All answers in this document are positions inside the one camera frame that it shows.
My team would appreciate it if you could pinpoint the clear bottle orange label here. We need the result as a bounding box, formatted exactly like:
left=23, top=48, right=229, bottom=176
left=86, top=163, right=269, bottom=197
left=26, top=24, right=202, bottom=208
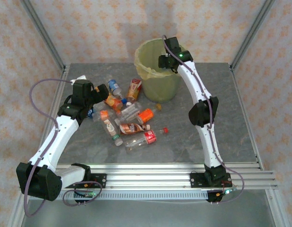
left=99, top=110, right=114, bottom=121

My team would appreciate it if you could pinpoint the blue-white label bottle blue cap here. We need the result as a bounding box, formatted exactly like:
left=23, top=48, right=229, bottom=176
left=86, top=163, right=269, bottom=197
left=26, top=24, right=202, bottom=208
left=107, top=79, right=128, bottom=105

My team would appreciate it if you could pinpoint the orange juice bottle orange cap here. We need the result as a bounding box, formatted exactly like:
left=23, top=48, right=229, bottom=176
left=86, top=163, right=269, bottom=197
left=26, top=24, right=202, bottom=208
left=95, top=87, right=124, bottom=111

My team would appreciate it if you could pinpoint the yellow plastic bin liner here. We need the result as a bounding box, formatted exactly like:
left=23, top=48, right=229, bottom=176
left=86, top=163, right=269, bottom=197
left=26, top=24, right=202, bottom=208
left=134, top=39, right=184, bottom=80

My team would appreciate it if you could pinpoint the white swirl label bottle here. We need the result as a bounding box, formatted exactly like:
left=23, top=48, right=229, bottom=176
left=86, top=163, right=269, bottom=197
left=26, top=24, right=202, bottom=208
left=103, top=119, right=124, bottom=146

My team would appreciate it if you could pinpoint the green translucent plastic bin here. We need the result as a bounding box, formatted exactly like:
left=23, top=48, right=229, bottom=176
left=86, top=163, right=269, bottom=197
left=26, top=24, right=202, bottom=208
left=134, top=39, right=184, bottom=103

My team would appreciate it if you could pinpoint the brown label bottle pink cap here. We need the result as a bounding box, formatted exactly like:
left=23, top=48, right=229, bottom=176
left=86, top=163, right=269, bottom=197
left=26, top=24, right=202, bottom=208
left=119, top=122, right=151, bottom=136

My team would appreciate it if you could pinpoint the orange label bottle tan cap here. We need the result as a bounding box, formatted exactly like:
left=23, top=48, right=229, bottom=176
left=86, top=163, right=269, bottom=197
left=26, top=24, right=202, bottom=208
left=136, top=104, right=162, bottom=125

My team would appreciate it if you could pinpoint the red label bottle red cap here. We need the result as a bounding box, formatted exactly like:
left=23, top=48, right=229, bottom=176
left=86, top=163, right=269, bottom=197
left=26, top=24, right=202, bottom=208
left=124, top=127, right=169, bottom=153

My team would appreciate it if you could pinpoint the small green-lit circuit board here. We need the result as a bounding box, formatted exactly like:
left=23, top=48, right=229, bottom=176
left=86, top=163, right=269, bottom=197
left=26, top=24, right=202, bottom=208
left=215, top=188, right=238, bottom=197
left=74, top=190, right=99, bottom=199

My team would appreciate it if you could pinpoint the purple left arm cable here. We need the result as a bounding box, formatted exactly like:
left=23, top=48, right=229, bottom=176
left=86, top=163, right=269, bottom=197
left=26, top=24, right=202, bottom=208
left=24, top=79, right=104, bottom=217

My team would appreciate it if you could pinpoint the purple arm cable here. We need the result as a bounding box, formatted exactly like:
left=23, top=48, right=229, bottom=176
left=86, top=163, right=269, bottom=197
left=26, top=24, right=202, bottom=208
left=24, top=79, right=104, bottom=217
left=161, top=35, right=245, bottom=205

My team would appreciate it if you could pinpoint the aluminium frame post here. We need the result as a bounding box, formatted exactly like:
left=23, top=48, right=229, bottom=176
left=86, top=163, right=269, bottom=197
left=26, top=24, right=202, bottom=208
left=19, top=0, right=67, bottom=71
left=230, top=0, right=276, bottom=71

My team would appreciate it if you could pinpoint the aluminium base rail beam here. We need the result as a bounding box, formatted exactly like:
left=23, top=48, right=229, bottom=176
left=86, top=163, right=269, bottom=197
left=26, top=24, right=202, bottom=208
left=21, top=163, right=278, bottom=190

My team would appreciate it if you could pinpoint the grey slotted cable duct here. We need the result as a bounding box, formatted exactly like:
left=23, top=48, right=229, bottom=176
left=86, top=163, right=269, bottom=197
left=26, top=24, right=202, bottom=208
left=58, top=191, right=209, bottom=201

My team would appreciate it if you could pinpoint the aluminium frame leg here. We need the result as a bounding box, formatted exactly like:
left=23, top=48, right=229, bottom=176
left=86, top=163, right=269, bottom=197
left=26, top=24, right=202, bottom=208
left=7, top=193, right=30, bottom=227
left=265, top=190, right=292, bottom=227

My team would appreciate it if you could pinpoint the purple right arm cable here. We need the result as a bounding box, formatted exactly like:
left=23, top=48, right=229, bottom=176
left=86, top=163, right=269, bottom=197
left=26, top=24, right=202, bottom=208
left=161, top=35, right=245, bottom=205

